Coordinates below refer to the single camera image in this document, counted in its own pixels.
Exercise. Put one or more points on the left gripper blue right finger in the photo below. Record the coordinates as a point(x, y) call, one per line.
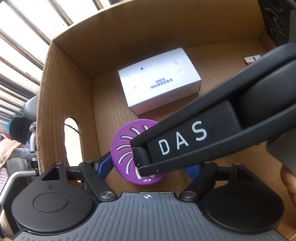
point(192, 171)

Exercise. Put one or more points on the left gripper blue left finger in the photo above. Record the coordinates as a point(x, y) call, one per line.
point(103, 166)

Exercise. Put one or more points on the purple air freshener can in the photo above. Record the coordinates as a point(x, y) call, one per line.
point(122, 155)

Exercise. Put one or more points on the red white toothpaste tube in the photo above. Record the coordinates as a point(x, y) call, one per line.
point(251, 59)

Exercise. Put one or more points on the white soap box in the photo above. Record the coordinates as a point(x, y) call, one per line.
point(159, 80)

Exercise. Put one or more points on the person's right hand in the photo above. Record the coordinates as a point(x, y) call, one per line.
point(289, 180)

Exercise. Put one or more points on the black wheelchair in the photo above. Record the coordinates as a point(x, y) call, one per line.
point(22, 168)

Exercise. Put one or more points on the brown cardboard box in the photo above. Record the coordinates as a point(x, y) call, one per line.
point(82, 106)

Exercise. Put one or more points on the pile of clothes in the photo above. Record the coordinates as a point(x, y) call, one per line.
point(12, 149)

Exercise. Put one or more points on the metal window bars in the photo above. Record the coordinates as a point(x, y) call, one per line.
point(27, 29)

